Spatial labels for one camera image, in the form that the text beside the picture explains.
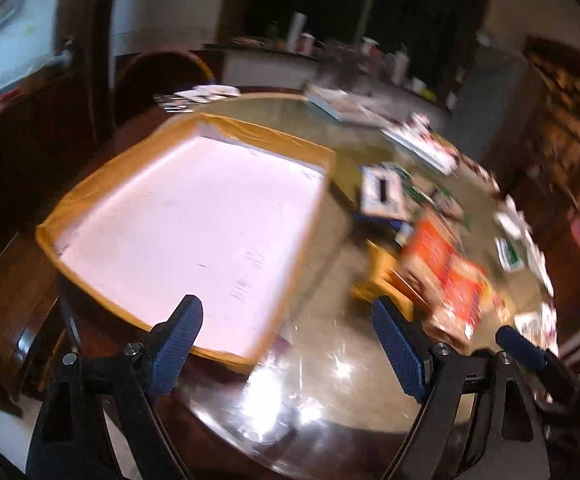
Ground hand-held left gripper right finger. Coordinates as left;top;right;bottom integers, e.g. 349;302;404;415
372;296;553;480

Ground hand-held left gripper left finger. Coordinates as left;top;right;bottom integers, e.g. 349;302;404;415
25;294;204;480

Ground dark wooden chair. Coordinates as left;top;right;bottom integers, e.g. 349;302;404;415
114;50;215;128

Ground orange snack packet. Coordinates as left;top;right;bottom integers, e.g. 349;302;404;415
402;210;493;341

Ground white tray with paper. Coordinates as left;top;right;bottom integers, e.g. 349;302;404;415
304;84;393;126

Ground crumpled clear wrappers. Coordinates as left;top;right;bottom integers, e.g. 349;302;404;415
154;85;241;112

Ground white paper packets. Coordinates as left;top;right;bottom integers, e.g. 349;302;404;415
494;197;535;241

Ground wooden cabinet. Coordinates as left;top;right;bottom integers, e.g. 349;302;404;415
507;35;580;216

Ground yellow snack packet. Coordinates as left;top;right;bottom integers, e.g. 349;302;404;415
350;242;413;311

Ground clear packet with round cookie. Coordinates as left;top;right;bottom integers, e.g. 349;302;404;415
514;305;558;351

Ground white cylinder container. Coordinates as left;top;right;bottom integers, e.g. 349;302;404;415
286;11;309;53

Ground cardboard box with yellow tape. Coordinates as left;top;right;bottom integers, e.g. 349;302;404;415
36;112;338;373

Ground white cracker packet blue edges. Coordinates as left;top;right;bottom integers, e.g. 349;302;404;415
357;164;413;223

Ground white tray with red wrappers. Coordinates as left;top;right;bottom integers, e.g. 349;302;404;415
382;112;459;175

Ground white bottle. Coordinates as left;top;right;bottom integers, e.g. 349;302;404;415
391;50;411;86

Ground green white small packet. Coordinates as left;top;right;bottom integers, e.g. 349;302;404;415
496;236;525;273

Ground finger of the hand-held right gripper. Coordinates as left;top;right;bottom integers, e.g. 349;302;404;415
496;326;580;403

